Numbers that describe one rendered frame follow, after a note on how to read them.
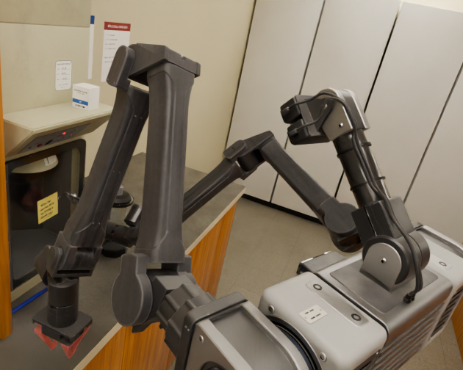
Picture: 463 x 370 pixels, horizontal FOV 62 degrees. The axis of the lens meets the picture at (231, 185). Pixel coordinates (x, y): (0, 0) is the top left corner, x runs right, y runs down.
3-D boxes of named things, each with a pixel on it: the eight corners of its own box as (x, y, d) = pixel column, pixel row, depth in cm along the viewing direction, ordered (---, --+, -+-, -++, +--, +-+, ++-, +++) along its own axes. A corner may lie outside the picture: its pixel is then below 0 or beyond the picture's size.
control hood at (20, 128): (-7, 156, 91) (-9, 115, 87) (86, 130, 119) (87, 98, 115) (31, 171, 88) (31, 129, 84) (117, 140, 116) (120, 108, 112)
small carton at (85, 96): (71, 106, 105) (72, 84, 102) (83, 103, 109) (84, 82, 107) (87, 111, 104) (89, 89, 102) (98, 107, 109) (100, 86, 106)
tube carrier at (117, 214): (92, 244, 143) (95, 193, 134) (118, 236, 150) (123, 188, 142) (107, 259, 136) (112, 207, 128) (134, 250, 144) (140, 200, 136)
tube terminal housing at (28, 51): (-63, 276, 115) (-102, -2, 85) (25, 230, 144) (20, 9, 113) (2, 308, 109) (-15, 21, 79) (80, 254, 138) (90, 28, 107)
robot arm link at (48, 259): (57, 252, 70) (101, 252, 76) (39, 220, 77) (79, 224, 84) (37, 306, 72) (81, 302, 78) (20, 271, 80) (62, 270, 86)
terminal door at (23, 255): (5, 294, 108) (-2, 164, 92) (79, 244, 135) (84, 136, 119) (7, 294, 108) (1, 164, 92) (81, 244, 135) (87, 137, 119)
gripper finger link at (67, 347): (63, 336, 87) (64, 305, 83) (90, 349, 85) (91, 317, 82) (40, 358, 81) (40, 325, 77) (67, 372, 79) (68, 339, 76)
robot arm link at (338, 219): (264, 119, 112) (275, 141, 119) (226, 146, 111) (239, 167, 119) (368, 218, 81) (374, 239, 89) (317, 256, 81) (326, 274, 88)
